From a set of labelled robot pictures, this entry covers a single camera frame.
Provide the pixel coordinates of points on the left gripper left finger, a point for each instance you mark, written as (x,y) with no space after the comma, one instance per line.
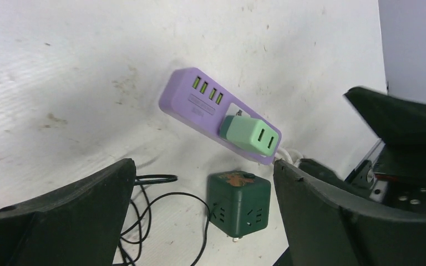
(77,224)

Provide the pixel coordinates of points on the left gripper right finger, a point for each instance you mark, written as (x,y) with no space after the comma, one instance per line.
(326,225)

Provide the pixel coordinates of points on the purple USB power strip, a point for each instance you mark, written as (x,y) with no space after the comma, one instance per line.
(201,103)

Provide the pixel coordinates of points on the dark green cube socket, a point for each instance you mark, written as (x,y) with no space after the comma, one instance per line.
(239,202)

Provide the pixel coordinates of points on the light green charger plug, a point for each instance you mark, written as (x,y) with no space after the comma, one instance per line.
(250,134)

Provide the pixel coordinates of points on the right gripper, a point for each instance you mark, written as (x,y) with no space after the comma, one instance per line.
(399,171)

